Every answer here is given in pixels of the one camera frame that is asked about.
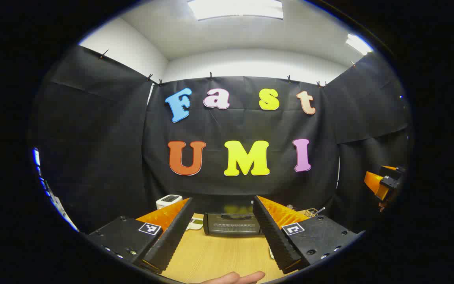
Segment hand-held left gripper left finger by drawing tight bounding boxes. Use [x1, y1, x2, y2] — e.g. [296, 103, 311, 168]
[86, 197, 196, 275]

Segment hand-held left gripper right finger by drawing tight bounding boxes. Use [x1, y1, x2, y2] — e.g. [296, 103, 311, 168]
[253, 195, 365, 275]

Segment black electric oven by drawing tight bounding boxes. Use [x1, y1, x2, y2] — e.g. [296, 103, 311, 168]
[203, 212, 264, 237]

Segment white toaster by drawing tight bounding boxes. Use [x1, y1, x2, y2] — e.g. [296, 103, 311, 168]
[156, 194, 183, 210]

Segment ceiling light panel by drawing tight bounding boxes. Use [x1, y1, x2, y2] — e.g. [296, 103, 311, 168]
[345, 34, 373, 56]
[187, 0, 285, 21]

